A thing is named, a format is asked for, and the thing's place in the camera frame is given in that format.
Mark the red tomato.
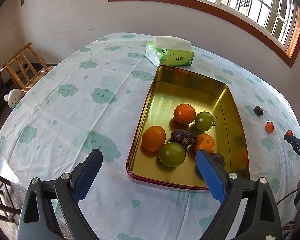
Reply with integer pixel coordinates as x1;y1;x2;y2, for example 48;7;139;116
286;130;293;137
264;121;274;134

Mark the dark passion fruit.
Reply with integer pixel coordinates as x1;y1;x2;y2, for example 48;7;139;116
210;153;225;167
171;129;196;150
254;106;264;116

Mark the orange mandarin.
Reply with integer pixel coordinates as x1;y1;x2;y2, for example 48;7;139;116
173;103;196;125
141;126;166;152
193;134;216;154

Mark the green tomato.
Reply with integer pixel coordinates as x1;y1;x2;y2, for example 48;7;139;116
194;112;216;132
159;142;186;167

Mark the dark wooden chair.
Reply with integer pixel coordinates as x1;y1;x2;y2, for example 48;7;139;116
0;176;21;225

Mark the white bear toy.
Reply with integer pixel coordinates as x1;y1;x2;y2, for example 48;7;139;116
4;88;24;109

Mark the cloud pattern tablecloth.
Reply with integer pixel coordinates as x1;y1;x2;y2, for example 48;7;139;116
0;33;300;239

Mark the red gold toffee tin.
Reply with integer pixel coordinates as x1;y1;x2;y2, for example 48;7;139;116
126;66;250;191

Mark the wooden stool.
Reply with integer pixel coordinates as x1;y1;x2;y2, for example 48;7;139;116
0;42;54;94

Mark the green tissue pack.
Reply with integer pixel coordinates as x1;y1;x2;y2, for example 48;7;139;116
145;36;194;67

